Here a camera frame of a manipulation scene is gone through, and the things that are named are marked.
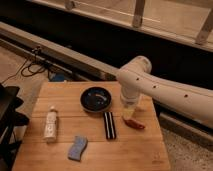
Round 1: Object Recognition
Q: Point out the dark blue ceramic bowl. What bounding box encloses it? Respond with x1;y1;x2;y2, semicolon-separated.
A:
80;87;112;113

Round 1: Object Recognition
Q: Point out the white tube bottle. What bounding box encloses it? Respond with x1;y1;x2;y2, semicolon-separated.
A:
44;106;58;143

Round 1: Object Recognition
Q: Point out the blue object on floor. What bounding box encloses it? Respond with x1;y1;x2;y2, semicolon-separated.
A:
50;74;65;82

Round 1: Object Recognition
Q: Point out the red chili pepper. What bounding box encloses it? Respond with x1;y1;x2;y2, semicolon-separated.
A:
124;119;145;129

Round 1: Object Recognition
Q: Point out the black chair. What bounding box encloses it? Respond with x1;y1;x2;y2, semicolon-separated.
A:
0;83;29;170

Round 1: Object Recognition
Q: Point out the blue sponge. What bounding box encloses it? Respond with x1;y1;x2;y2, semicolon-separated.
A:
68;136;88;161

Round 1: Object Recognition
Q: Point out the black cable on floor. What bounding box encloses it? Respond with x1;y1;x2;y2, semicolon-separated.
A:
0;46;54;85

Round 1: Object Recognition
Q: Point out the metal rail beam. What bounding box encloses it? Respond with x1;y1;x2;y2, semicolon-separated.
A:
0;21;213;143

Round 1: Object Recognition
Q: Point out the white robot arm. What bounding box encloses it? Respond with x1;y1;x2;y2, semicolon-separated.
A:
116;56;213;129

